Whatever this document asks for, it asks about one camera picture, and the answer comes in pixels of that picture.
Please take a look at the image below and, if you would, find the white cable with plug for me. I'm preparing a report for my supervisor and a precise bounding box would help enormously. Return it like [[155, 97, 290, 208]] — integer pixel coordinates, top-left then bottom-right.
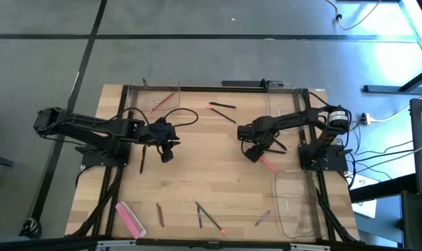
[[324, 0, 383, 31]]

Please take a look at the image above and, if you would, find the black and silver rail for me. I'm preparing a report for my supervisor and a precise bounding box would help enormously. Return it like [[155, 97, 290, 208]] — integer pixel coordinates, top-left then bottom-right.
[[66, 236, 363, 251]]

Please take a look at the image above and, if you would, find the green pencil orange eraser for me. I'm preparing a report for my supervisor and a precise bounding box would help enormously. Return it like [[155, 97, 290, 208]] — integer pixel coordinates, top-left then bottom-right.
[[195, 201, 227, 236]]

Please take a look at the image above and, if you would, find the dark cabinet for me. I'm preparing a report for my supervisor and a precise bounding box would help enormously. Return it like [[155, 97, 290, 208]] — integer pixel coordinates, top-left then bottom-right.
[[400, 190, 422, 251]]

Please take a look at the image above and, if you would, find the black pencil orange eraser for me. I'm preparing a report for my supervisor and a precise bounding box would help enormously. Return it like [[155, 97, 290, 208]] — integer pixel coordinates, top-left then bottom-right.
[[206, 106, 238, 125]]

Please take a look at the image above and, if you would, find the grey cabinet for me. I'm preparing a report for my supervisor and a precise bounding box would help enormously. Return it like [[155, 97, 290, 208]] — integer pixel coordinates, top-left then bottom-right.
[[409, 97, 422, 199]]

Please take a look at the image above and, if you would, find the pink rectangular eraser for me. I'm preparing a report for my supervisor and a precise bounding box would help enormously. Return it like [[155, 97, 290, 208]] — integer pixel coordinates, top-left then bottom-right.
[[114, 201, 148, 240]]

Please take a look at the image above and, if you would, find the white power strip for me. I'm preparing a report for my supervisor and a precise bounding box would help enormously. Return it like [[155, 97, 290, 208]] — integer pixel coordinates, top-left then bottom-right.
[[359, 112, 376, 126]]

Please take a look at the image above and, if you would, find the white paper sheet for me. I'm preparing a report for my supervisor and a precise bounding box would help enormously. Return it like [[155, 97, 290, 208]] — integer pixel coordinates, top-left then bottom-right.
[[352, 173, 378, 219]]

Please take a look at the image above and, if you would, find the red crayon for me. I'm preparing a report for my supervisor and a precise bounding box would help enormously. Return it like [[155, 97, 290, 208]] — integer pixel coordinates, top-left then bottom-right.
[[156, 202, 165, 229]]

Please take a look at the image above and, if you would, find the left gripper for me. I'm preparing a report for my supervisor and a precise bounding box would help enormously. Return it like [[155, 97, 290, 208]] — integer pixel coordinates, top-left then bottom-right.
[[140, 117, 181, 164]]

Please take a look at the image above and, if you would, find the pink pencil orange eraser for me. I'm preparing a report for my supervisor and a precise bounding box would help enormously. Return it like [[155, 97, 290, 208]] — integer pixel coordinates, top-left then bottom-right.
[[260, 155, 278, 173]]

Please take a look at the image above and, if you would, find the black flat metal bar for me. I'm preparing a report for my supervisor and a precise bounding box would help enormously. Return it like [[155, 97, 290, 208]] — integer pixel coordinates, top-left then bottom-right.
[[220, 79, 285, 88]]

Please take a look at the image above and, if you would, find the red pencil orange eraser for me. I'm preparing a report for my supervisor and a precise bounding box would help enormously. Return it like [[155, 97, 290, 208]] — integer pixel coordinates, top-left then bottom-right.
[[148, 92, 176, 114]]

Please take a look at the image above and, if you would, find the black beam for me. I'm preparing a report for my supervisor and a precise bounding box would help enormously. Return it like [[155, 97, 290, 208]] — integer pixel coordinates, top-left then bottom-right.
[[349, 173, 418, 204]]

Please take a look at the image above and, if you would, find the long white cable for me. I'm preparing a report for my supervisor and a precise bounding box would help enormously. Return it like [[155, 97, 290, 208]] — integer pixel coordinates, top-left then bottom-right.
[[370, 86, 422, 123]]

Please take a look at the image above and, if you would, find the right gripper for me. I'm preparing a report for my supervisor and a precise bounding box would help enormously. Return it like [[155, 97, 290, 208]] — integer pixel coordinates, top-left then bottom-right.
[[236, 116, 288, 164]]

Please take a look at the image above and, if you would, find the clear plastic bin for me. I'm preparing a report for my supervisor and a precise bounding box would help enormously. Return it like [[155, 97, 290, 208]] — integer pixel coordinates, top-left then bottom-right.
[[266, 82, 308, 135], [271, 169, 329, 240], [133, 78, 182, 113]]

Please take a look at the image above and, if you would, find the black desk leg frame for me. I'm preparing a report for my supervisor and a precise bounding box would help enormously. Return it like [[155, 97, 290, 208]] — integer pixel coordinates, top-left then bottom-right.
[[363, 64, 422, 96]]

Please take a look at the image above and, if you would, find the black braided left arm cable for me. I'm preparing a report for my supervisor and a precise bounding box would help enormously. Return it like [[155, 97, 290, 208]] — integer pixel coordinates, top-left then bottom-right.
[[114, 106, 199, 129]]

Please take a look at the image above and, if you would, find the black table frame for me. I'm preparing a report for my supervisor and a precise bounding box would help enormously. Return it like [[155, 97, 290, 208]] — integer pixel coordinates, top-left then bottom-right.
[[66, 84, 362, 245]]

